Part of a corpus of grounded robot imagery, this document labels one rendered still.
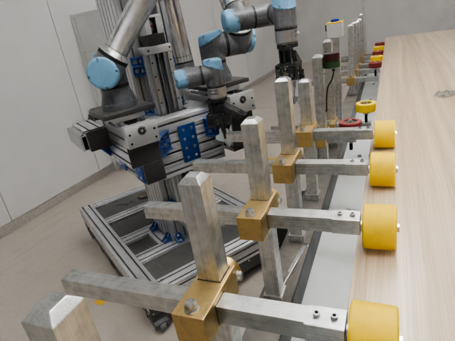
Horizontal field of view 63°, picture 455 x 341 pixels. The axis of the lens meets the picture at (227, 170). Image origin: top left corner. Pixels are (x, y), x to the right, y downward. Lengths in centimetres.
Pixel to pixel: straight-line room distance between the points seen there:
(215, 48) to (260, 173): 113
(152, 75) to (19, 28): 200
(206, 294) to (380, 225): 31
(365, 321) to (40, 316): 34
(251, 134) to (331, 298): 52
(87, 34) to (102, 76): 242
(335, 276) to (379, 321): 63
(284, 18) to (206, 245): 91
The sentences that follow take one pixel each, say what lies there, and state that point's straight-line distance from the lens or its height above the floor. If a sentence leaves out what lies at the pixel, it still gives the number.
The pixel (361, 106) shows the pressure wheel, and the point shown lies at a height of 90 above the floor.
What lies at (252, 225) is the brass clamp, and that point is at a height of 96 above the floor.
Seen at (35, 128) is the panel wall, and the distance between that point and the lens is 357.
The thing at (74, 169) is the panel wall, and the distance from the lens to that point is 382.
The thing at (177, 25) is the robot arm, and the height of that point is 132.
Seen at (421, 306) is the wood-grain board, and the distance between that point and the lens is 63.
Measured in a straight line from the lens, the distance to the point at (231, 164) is 100.
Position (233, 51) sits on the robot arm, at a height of 117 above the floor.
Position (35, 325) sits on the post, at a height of 113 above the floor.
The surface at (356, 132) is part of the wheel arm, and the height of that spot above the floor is 96.
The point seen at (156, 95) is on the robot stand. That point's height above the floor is 104.
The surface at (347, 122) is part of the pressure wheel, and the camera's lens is 142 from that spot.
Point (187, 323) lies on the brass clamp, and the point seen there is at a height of 96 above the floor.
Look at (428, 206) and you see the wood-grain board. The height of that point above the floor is 90.
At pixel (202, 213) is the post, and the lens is 51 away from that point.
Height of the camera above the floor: 133
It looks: 22 degrees down
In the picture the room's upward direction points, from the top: 10 degrees counter-clockwise
